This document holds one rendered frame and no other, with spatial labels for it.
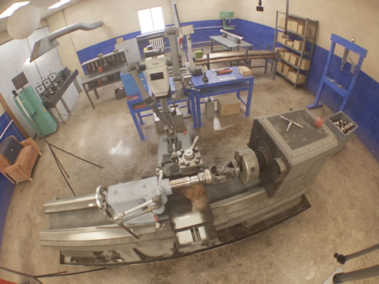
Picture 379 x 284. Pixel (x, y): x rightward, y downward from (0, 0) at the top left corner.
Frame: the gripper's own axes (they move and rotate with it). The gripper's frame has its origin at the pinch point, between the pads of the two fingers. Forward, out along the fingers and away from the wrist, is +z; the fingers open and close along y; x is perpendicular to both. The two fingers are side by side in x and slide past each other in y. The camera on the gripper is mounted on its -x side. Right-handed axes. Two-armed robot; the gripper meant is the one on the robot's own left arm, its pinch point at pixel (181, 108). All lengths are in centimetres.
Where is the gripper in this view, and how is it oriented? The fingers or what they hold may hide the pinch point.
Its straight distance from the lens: 136.9
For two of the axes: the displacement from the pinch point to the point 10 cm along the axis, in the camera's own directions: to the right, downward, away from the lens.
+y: 9.9, -1.2, -0.2
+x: -0.2, -2.8, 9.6
